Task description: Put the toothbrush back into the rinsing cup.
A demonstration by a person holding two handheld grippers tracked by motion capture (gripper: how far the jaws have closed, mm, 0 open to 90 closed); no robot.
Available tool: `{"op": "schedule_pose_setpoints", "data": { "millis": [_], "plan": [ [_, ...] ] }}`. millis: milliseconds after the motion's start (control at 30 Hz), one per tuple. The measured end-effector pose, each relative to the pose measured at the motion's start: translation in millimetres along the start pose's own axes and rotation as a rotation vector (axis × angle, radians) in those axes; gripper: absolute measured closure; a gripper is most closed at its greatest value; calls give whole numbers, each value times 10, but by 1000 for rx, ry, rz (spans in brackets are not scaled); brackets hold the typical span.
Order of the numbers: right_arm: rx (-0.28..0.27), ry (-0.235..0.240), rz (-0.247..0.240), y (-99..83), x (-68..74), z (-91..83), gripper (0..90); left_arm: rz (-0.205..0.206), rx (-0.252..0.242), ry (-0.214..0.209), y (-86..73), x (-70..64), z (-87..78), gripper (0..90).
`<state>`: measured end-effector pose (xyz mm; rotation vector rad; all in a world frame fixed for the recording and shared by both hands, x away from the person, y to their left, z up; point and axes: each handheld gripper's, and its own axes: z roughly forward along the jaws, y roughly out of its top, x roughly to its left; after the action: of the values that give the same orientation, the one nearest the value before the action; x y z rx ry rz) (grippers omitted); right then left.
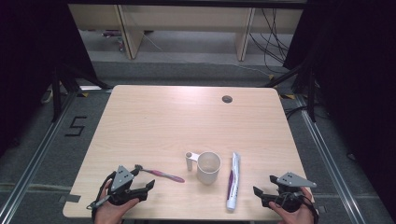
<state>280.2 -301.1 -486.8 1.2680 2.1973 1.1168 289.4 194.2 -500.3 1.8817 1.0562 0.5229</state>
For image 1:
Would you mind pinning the aluminium floor rail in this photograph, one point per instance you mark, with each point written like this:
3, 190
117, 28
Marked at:
330, 165
34, 161

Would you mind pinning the white cup with toothbrush holder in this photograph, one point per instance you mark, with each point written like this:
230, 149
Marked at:
208, 174

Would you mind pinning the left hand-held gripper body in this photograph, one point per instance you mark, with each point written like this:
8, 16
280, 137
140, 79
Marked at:
122, 178

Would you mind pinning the person's right hand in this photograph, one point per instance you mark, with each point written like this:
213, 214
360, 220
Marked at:
295, 217

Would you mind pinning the black metal stand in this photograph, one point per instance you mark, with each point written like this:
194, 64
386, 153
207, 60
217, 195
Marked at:
56, 93
311, 93

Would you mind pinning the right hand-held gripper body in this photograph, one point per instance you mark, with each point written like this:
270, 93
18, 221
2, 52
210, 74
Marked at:
292, 180

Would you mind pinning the person's left hand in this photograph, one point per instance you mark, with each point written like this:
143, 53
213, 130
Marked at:
110, 213

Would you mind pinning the pink toothbrush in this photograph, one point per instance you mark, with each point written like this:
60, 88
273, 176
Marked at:
165, 175

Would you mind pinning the round grey table grommet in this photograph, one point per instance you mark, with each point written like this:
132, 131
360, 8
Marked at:
227, 99

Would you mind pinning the white and purple toothpaste tube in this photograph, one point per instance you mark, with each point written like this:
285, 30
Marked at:
233, 186

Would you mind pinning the black curtain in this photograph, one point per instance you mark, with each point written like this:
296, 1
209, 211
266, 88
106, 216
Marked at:
31, 62
358, 77

